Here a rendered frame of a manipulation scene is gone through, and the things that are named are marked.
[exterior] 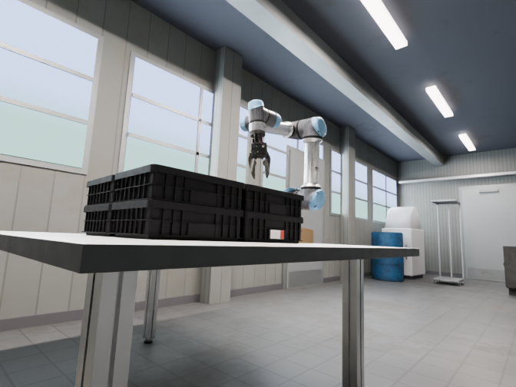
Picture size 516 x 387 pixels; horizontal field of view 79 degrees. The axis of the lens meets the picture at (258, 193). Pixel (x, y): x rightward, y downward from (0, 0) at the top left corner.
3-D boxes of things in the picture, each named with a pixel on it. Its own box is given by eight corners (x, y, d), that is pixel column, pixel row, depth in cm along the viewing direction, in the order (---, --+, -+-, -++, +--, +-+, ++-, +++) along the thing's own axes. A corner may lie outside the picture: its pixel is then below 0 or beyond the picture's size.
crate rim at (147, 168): (201, 194, 143) (201, 189, 143) (246, 189, 123) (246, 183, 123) (113, 180, 115) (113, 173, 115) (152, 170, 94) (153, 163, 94)
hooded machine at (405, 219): (394, 274, 739) (392, 209, 762) (426, 277, 694) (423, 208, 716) (381, 276, 678) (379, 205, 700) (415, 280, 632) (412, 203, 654)
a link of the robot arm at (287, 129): (291, 124, 199) (237, 112, 162) (305, 121, 192) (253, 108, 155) (292, 142, 199) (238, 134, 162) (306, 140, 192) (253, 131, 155)
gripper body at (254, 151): (251, 156, 137) (249, 130, 139) (251, 160, 146) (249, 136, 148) (268, 154, 138) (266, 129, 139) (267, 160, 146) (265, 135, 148)
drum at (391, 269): (378, 276, 666) (377, 232, 680) (408, 280, 625) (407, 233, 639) (366, 279, 621) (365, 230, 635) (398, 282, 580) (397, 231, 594)
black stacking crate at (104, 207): (163, 237, 161) (166, 214, 163) (198, 239, 140) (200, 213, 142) (79, 234, 132) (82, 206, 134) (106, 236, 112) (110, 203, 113)
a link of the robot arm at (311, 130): (304, 210, 188) (306, 122, 192) (326, 211, 178) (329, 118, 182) (292, 210, 179) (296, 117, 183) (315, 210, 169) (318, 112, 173)
